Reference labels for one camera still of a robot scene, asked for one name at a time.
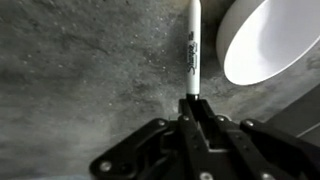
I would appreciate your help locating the grey black-capped marker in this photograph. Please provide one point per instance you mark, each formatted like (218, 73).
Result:
(194, 50)

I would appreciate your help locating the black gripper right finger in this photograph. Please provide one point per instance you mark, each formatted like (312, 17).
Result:
(261, 151)

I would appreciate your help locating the white ceramic bowl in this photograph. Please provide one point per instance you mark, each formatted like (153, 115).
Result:
(259, 39)

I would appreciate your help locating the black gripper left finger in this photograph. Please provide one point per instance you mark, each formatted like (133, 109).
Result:
(161, 149)

